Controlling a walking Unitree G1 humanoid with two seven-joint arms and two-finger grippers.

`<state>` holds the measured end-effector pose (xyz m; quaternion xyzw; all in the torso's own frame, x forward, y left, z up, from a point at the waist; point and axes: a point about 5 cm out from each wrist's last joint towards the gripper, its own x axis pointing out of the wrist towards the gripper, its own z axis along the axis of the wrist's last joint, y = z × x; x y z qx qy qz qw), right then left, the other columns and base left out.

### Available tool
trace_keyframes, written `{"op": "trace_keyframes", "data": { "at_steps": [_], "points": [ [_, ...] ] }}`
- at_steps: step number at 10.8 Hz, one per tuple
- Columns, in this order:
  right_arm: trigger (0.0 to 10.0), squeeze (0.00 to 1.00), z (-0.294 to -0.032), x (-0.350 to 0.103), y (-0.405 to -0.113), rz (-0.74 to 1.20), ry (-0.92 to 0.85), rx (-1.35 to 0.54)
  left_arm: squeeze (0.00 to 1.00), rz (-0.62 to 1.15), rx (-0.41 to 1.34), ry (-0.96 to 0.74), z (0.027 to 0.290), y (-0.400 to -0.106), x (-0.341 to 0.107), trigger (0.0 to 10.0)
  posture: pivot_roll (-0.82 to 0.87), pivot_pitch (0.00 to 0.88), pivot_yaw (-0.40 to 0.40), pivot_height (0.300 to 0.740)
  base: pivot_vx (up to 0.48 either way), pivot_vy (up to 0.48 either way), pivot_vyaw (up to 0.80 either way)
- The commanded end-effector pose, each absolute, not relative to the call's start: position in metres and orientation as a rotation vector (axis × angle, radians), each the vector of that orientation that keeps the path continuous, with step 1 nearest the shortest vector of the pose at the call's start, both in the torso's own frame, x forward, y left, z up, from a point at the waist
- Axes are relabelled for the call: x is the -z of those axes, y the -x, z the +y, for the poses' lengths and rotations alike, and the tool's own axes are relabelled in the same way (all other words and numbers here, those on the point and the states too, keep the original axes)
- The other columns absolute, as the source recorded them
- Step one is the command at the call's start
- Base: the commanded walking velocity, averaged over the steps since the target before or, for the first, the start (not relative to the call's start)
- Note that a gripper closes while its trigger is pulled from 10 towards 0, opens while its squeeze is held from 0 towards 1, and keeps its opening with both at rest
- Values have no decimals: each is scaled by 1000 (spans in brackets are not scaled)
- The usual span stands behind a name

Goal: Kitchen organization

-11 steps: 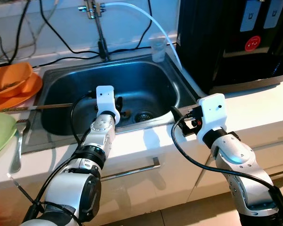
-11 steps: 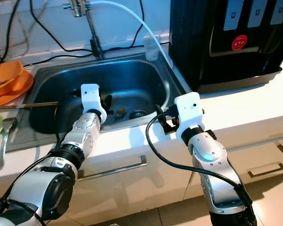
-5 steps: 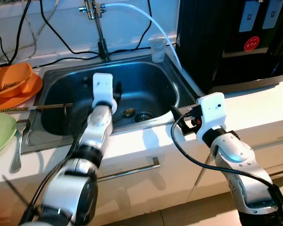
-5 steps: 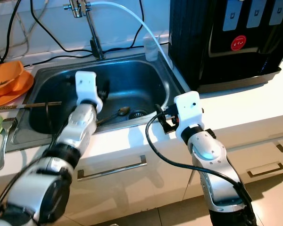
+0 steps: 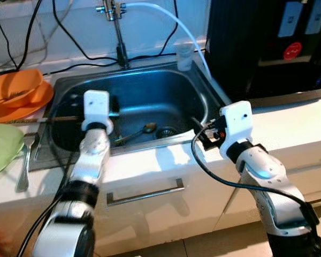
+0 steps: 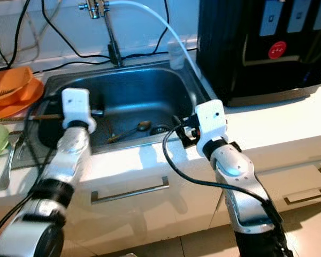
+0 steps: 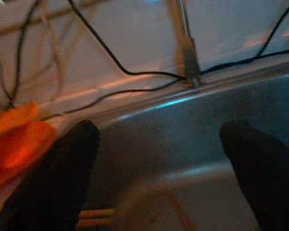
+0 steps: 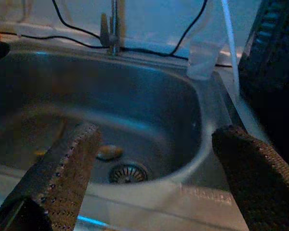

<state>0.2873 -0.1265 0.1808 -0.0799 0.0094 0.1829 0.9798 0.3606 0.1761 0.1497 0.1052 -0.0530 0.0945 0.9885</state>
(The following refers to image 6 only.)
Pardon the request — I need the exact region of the silver fork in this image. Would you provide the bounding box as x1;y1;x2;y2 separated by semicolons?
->
0;131;25;191

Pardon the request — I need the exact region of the brown wooden chopstick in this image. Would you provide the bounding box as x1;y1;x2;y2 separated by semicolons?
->
31;109;105;120

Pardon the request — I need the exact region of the stainless steel sink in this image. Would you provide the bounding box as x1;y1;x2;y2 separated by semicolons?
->
16;62;217;167

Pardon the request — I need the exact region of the clear plastic cup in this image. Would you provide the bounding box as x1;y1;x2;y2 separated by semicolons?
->
169;40;187;69

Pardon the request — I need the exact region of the white sink counter cabinet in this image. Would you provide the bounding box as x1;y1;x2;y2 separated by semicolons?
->
0;142;321;255

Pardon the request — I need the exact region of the black water dispenser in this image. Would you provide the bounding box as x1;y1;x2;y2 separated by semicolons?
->
197;0;321;107

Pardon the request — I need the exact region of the metal faucet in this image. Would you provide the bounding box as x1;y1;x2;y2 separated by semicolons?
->
79;0;124;67

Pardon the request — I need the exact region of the orange plate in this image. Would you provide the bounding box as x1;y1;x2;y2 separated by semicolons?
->
0;78;43;121

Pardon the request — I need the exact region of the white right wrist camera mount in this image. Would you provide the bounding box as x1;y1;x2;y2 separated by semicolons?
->
195;99;228;156

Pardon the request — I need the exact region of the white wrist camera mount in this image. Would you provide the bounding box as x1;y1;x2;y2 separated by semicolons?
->
195;99;228;156
62;87;90;129

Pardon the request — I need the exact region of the silver drawer handle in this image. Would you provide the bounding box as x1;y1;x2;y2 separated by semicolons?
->
284;187;321;206
90;176;171;204

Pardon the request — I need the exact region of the white water hose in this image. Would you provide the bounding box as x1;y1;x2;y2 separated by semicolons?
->
108;0;204;78

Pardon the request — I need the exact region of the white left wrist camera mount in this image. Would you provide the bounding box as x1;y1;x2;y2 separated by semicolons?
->
62;87;90;129

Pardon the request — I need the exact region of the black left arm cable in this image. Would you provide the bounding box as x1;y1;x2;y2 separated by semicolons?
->
0;94;65;247

